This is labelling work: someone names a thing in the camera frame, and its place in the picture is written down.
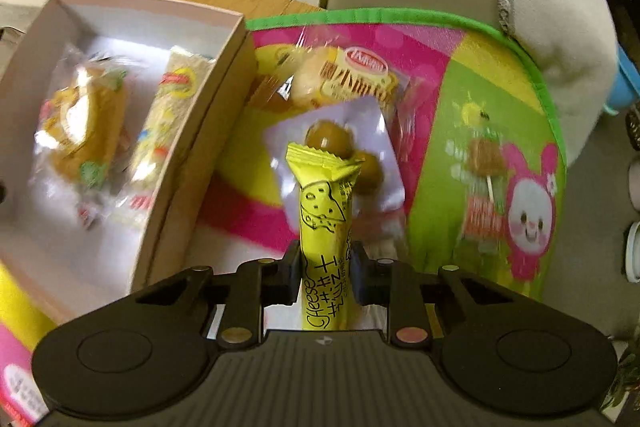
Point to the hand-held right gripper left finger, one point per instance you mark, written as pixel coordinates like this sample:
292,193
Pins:
286,279

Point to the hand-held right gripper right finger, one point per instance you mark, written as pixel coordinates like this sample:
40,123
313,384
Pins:
361,279

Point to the yellow cheese stick packet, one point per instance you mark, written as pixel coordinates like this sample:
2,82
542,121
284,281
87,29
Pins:
322,227

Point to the clear packet of brown balls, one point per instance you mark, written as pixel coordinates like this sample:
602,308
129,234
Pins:
370,127

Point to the pink cardboard box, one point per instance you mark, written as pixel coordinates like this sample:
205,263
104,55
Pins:
200,147

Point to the grain bar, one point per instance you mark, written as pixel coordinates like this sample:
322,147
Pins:
165,127

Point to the bread packet with yellow label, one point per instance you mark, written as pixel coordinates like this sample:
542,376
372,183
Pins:
350,72

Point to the cake roll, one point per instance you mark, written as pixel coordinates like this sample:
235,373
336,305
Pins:
82,122

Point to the colourful cartoon play mat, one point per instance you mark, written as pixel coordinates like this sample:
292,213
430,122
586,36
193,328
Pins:
440,72

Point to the blue plastic basin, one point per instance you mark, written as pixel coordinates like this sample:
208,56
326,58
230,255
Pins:
625,79

